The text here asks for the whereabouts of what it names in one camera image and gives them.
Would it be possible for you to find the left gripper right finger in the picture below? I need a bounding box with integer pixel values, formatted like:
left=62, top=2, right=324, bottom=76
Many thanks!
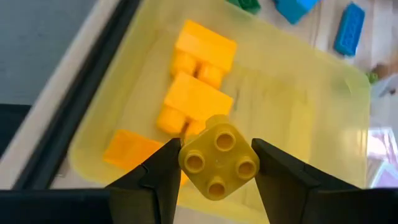
left=251, top=138, right=363, bottom=224

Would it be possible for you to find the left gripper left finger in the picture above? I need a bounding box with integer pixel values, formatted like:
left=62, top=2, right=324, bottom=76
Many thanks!
left=104, top=138, right=183, bottom=224

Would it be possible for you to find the yellow two-stud toy block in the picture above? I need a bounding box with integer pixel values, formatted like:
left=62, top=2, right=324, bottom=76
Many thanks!
left=155, top=72, right=234, bottom=138
left=169, top=19, right=238, bottom=90
left=102, top=129, right=190, bottom=187

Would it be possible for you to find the small yellow four-stud brick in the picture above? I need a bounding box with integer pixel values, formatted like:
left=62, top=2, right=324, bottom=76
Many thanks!
left=177, top=114, right=261, bottom=202

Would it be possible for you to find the small clear plastic container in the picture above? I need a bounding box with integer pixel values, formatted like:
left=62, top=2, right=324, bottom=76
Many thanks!
left=368, top=73, right=398, bottom=190

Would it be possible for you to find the tan cardboard box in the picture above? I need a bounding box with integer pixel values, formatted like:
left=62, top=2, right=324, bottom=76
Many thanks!
left=373, top=60, right=398, bottom=78

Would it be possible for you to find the flat blue toy brick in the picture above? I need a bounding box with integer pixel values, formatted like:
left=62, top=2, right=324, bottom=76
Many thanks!
left=333, top=2, right=366, bottom=57

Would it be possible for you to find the large blue toy block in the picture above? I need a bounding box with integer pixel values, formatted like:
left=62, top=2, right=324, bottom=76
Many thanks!
left=272, top=0, right=322, bottom=26

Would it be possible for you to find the dark green toy brick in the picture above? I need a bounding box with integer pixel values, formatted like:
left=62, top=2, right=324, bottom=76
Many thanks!
left=226, top=0, right=262, bottom=16

